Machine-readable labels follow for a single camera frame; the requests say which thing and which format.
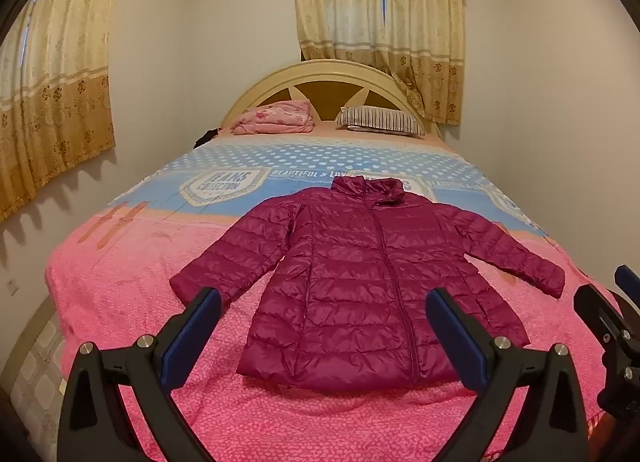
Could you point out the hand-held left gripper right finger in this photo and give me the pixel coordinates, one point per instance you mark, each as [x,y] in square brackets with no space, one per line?
[455,332]

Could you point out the low white wall socket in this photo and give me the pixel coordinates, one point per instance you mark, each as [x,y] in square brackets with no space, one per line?
[10,285]

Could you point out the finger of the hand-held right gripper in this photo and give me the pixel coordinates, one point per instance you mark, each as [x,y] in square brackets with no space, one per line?
[597,307]
[629,279]

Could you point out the magenta quilted down jacket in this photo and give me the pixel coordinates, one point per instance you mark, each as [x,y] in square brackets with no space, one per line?
[350,282]

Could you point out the cream wooden bed headboard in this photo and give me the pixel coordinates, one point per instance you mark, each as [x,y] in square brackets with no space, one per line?
[265,85]

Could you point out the bed with pink-blue bedspread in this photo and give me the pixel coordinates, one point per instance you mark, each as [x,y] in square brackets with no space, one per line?
[125,292]

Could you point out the striped pillow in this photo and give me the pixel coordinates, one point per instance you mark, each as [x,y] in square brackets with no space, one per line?
[380,120]

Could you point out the folded pink floral quilt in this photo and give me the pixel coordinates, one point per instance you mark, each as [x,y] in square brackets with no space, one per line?
[275,117]

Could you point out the beige floral headboard window curtain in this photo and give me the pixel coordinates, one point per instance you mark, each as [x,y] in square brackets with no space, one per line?
[340,7]

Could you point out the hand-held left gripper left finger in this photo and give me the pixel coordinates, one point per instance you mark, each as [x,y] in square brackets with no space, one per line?
[197,327]

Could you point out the beige floral side window curtain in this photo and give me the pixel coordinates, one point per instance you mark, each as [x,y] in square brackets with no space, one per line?
[55,92]

